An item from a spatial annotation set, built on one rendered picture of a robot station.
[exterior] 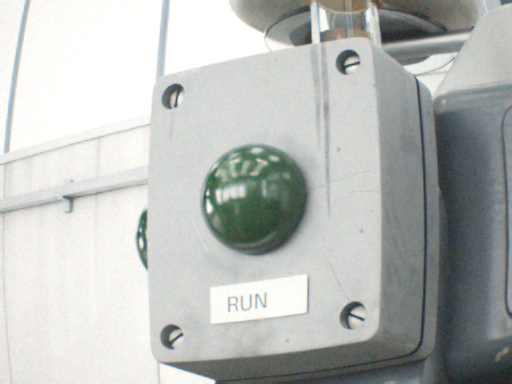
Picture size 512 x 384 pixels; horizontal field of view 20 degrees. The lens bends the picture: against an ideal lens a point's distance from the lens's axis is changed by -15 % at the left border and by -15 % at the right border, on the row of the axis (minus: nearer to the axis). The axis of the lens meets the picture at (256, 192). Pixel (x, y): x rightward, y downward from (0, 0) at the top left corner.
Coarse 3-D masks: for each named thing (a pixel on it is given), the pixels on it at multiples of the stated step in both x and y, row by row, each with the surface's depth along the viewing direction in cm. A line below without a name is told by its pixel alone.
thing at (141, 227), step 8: (144, 208) 49; (144, 216) 49; (136, 224) 49; (144, 224) 48; (136, 232) 49; (144, 232) 48; (136, 240) 49; (144, 240) 48; (136, 248) 49; (144, 248) 48; (144, 256) 49; (144, 264) 49
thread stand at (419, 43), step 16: (288, 16) 88; (304, 16) 88; (384, 16) 87; (400, 16) 87; (416, 16) 87; (272, 32) 91; (288, 32) 91; (304, 32) 91; (384, 32) 90; (400, 32) 90; (416, 32) 89; (432, 32) 89; (448, 32) 88; (464, 32) 88; (272, 48) 93; (384, 48) 90; (400, 48) 90; (416, 48) 89; (432, 48) 89; (448, 48) 88; (400, 64) 95; (416, 64) 95; (432, 64) 94
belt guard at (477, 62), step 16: (496, 16) 62; (480, 32) 64; (496, 32) 62; (464, 48) 67; (480, 48) 64; (496, 48) 62; (464, 64) 67; (480, 64) 64; (496, 64) 62; (448, 80) 70; (464, 80) 67; (480, 80) 64; (496, 80) 62; (432, 96) 74
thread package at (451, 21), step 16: (240, 0) 91; (256, 0) 91; (272, 0) 91; (288, 0) 91; (304, 0) 91; (384, 0) 91; (400, 0) 90; (416, 0) 90; (432, 0) 90; (448, 0) 89; (464, 0) 89; (240, 16) 94; (256, 16) 94; (272, 16) 94; (432, 16) 92; (448, 16) 92; (464, 16) 91
